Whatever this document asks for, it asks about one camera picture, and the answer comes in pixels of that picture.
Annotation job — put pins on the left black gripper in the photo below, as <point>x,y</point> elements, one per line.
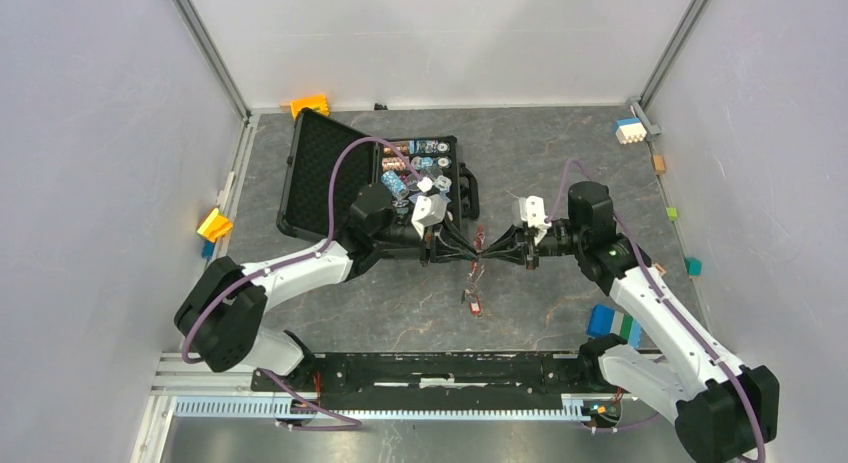
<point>441,244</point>

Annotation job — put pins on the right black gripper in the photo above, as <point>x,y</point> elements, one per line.
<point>509,247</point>

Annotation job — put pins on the red keyring carabiner with rings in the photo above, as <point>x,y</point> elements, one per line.
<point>477,269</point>

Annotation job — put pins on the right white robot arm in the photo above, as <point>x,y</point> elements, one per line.
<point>720,408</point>

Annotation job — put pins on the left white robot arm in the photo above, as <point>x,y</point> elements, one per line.
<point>221,318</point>

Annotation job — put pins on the red key tag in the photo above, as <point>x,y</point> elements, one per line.
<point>475,308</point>

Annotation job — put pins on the blue green brick stack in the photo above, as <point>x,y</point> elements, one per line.
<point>604,320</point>

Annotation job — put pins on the blue white toy block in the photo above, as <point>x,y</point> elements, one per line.
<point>630,130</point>

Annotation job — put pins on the small wooden cube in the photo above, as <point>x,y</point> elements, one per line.
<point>659,165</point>

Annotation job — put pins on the black poker chip case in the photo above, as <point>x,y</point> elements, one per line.
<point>324,184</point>

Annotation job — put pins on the teal cube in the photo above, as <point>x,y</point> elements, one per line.
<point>693,266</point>

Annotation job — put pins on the yellow orange toy block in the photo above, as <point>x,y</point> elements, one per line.
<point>214,226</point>

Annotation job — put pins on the small blue block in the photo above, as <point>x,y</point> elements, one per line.
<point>208,250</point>

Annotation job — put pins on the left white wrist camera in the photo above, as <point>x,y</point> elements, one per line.
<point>428,211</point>

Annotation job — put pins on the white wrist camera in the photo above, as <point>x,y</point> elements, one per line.
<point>529,211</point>
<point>428,211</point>

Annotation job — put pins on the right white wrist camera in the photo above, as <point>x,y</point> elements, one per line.
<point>529,211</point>

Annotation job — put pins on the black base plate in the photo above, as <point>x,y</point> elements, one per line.
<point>522,380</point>

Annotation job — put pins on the white cable comb rail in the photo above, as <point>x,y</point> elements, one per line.
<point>284,408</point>

